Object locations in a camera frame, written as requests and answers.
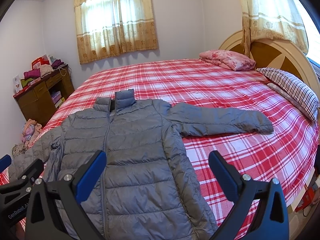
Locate brown wooden desk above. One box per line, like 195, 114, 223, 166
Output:
14, 65, 74, 126

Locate green folded cloth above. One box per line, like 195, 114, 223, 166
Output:
21, 78, 33, 88

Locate red box beside bed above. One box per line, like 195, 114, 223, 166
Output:
295, 177, 319, 212

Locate magenta folded cloth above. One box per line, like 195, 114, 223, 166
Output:
24, 69, 41, 80

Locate cream wooden headboard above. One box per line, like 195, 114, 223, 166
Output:
218, 30, 320, 98

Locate grey puffer jacket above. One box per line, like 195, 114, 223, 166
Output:
9, 89, 273, 239

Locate pink clothes pile on floor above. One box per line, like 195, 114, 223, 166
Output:
22, 119, 42, 149

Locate red gift box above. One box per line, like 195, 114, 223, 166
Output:
31, 54, 50, 70

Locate beige folded cloth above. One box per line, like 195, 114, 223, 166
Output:
39, 64, 54, 77

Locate white card box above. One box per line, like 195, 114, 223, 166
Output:
13, 75, 23, 94

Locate purple folded cloth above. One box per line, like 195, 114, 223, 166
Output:
52, 59, 65, 69

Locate pink floral folded quilt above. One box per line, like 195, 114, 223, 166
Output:
199, 50, 256, 72

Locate striped pillow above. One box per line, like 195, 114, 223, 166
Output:
257, 68, 319, 122

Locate stacked boxes in desk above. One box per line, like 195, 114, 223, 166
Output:
51, 91, 65, 108

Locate beige side curtain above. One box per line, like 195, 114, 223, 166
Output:
240, 0, 309, 56

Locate beige window curtain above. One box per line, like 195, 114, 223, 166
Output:
74, 0, 158, 64

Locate red plaid bed sheet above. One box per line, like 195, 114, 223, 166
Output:
9, 59, 319, 239

